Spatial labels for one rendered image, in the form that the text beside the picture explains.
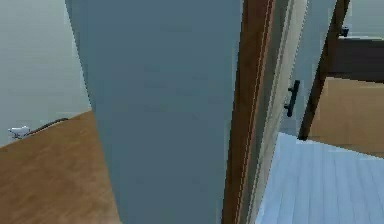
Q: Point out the pale grey room door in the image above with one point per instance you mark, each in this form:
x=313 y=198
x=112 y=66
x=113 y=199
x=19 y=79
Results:
x=300 y=66

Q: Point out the small dark object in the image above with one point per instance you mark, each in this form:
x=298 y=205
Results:
x=344 y=31

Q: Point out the small white plug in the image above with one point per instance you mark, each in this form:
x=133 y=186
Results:
x=19 y=131

